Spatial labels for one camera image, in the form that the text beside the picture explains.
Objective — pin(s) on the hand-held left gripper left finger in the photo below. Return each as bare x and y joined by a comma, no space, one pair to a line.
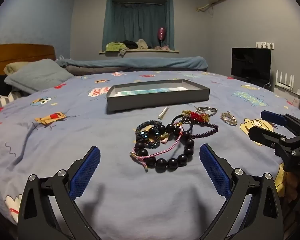
86,172

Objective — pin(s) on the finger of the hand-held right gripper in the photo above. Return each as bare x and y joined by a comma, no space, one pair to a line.
272,117
262,133

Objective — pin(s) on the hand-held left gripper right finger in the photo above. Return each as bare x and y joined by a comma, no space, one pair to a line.
215,172

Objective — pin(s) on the red bead gold ornament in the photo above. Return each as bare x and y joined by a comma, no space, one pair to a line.
195,116

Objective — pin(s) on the silver hoop rings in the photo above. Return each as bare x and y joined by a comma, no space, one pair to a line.
206,110

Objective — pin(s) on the pearl hair clip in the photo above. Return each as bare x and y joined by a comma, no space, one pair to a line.
163,113

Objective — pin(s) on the grey shallow box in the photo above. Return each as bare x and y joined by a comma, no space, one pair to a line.
155,100

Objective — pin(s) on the person's right hand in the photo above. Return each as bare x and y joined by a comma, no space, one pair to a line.
298,185

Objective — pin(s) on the white antenna router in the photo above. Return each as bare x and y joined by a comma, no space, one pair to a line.
288,86

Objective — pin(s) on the blue cartoon printed bedsheet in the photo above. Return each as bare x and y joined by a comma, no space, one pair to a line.
65,135

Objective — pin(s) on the black flat monitor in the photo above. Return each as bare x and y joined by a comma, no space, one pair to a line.
250,63

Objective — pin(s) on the grey quilt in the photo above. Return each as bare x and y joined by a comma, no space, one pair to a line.
90,70

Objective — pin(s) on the blue-green printed paper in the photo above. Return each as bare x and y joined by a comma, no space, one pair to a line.
152,91

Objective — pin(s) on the grey-blue pillow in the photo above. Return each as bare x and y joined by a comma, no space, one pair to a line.
37,76

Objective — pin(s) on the striped black white pillow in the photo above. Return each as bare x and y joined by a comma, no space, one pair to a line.
0,95

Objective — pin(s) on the blue blanket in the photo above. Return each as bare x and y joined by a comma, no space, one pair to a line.
140,62

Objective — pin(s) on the beige pillow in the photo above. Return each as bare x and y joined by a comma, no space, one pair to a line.
13,67

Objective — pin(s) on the green cloth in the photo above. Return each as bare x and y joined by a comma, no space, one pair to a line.
115,47

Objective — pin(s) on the beige air conditioner pipe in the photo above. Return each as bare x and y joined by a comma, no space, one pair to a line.
205,7

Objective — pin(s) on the pink cloth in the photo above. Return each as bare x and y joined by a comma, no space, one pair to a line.
162,47

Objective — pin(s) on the window sill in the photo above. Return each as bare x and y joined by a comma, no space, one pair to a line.
140,51

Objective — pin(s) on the wooden headboard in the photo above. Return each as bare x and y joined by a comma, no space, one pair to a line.
22,53

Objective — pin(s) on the black cloth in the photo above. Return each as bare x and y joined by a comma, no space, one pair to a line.
130,44

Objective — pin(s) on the pink balloon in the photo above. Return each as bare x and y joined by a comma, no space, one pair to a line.
161,33

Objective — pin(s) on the beige cloth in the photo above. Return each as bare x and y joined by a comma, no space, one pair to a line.
142,44

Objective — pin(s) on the teal window curtain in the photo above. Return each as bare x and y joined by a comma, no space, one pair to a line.
137,22

